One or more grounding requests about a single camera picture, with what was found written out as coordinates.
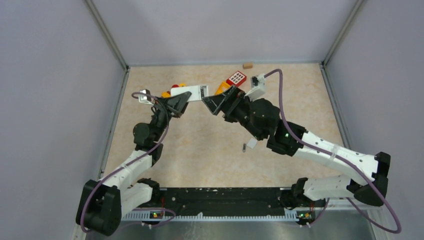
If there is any yellow triangle toy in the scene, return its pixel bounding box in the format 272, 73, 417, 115
215, 81, 231, 95

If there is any small wooden block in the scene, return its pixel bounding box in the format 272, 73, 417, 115
242, 62, 253, 70

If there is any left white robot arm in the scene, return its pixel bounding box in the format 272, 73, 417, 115
75, 89, 192, 236

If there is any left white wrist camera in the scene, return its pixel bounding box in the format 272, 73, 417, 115
138, 89, 154, 106

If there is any red toy block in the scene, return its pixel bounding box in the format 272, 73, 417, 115
225, 71, 247, 87

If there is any white battery cover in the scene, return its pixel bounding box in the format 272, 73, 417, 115
246, 138, 258, 149

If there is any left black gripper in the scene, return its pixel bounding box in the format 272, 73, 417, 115
150, 91, 192, 142

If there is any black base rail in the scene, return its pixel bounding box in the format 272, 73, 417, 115
122, 187, 326, 225

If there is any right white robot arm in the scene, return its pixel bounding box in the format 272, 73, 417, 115
202, 86, 391, 207

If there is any white remote control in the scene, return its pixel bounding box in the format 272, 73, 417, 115
170, 85, 210, 102

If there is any orange toy piece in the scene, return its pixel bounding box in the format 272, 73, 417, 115
161, 91, 171, 98

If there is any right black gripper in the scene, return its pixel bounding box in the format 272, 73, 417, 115
203, 84, 265, 141

